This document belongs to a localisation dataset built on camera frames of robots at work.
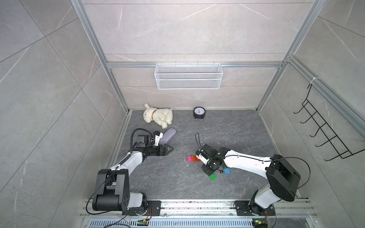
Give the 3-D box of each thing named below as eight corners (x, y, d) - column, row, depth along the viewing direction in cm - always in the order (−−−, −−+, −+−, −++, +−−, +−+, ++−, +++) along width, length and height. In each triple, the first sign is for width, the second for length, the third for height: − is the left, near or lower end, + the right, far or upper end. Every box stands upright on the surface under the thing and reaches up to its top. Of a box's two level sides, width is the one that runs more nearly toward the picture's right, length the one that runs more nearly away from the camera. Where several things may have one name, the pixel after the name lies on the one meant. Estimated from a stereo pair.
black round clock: (193, 118, 115) (193, 116, 114) (192, 108, 123) (193, 106, 121) (205, 118, 115) (206, 116, 114) (204, 108, 123) (205, 106, 121)
